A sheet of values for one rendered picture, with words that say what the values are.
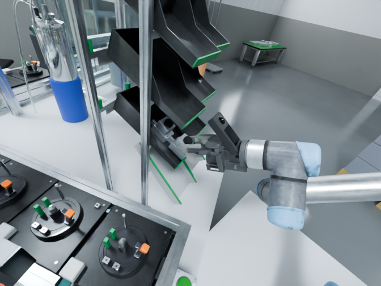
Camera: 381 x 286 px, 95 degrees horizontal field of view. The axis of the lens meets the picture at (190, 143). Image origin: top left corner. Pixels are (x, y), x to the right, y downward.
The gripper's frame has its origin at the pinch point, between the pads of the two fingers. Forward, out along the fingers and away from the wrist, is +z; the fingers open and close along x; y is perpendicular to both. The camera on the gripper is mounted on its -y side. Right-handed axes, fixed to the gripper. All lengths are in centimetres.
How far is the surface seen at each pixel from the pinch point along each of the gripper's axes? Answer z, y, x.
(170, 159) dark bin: 2.6, 3.6, -5.3
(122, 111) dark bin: 16.1, -12.9, -6.0
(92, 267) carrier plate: 17.6, 24.8, -34.3
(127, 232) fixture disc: 15.2, 23.5, -22.4
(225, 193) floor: 37, 121, 97
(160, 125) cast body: 6.3, -6.3, -1.5
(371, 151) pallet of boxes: -106, 128, 226
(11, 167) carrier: 67, 1, -29
